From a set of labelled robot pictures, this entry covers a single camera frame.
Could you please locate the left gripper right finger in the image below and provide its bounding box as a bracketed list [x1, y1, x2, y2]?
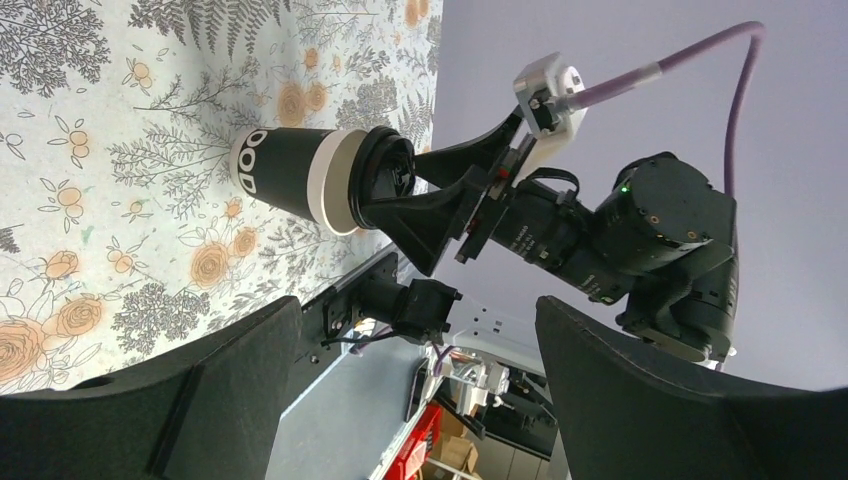
[535, 296, 847, 479]

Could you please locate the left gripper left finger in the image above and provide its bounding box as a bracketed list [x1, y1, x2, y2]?
[1, 297, 302, 479]

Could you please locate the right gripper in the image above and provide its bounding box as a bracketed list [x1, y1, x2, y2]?
[360, 107, 636, 305]

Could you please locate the black plastic cup lid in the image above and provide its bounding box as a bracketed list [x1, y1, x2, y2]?
[348, 126, 415, 229]

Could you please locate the black paper coffee cup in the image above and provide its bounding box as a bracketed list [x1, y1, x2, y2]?
[229, 128, 366, 236]

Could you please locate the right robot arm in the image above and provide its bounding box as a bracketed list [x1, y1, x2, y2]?
[348, 111, 738, 362]

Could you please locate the floral table mat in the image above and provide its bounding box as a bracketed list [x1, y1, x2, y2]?
[1, 0, 443, 395]

